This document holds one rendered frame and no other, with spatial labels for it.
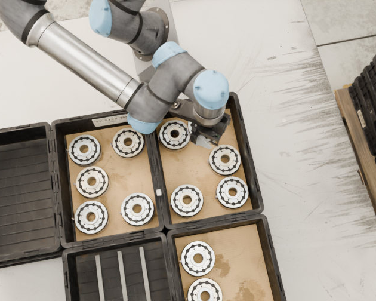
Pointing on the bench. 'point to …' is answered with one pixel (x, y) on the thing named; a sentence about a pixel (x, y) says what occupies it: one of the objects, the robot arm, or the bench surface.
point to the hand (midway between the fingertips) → (199, 134)
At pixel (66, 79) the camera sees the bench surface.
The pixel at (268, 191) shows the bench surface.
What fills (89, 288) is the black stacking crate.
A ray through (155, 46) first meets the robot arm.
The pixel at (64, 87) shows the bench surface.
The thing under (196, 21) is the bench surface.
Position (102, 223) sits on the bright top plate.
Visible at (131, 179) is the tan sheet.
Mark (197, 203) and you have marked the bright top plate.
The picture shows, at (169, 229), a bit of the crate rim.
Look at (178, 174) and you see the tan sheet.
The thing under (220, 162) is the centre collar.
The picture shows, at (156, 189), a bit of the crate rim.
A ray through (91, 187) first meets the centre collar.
